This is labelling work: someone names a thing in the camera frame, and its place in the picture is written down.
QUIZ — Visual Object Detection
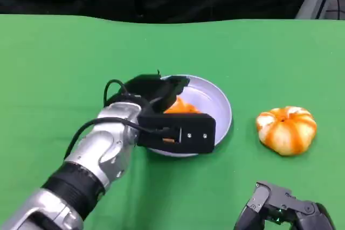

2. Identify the orange and white bread roll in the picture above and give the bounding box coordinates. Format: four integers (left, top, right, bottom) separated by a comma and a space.
256, 106, 318, 157
163, 96, 203, 114

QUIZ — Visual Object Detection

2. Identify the lilac plate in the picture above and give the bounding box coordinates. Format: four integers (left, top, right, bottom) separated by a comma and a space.
147, 73, 233, 159

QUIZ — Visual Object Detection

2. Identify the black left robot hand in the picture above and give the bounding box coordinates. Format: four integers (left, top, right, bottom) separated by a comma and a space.
124, 73, 191, 114

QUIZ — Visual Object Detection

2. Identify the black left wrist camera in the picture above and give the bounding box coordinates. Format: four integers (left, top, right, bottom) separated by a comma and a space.
136, 112, 217, 154

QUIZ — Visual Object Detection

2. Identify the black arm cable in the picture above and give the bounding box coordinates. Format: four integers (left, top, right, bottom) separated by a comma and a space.
63, 79, 173, 161

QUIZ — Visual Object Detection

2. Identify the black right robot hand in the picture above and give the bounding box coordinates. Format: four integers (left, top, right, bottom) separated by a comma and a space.
233, 181, 337, 230

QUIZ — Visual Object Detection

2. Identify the green table cloth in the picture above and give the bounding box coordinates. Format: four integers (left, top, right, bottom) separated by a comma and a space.
0, 14, 345, 230

